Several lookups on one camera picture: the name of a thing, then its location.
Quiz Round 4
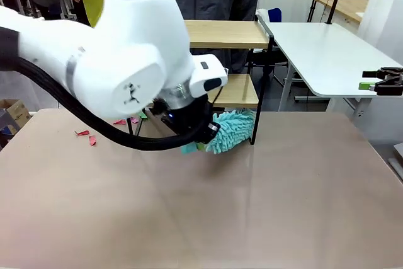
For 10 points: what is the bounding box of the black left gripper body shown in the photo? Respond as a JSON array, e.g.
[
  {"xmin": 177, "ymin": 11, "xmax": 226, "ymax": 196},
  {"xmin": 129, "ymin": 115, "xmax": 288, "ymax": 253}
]
[{"xmin": 150, "ymin": 93, "xmax": 215, "ymax": 140}]

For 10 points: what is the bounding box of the teal chenille duster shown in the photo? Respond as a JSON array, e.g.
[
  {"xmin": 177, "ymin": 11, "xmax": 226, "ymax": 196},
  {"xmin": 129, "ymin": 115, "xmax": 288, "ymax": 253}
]
[{"xmin": 181, "ymin": 108, "xmax": 257, "ymax": 156}]

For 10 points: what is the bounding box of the large white table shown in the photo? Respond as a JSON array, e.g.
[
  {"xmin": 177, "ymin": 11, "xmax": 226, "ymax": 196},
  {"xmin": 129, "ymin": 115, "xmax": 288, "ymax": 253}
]
[{"xmin": 256, "ymin": 13, "xmax": 403, "ymax": 120}]

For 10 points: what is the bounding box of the wooden background table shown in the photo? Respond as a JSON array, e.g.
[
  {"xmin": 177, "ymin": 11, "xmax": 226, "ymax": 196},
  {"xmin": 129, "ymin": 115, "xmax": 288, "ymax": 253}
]
[{"xmin": 313, "ymin": 0, "xmax": 370, "ymax": 30}]

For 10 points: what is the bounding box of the blue chair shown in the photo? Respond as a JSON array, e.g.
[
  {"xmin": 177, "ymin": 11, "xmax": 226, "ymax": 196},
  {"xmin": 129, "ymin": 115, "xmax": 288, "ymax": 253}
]
[{"xmin": 267, "ymin": 7, "xmax": 283, "ymax": 24}]

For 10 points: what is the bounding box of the black sleeved arm cable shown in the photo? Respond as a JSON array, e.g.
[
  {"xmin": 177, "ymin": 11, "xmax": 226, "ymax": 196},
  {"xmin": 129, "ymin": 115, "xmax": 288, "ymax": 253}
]
[{"xmin": 0, "ymin": 56, "xmax": 219, "ymax": 152}]

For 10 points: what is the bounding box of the two-tier wooden shelf black frame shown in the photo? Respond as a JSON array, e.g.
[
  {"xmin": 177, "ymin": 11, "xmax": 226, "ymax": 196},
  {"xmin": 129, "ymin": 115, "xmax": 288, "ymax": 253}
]
[{"xmin": 125, "ymin": 19, "xmax": 275, "ymax": 146}]

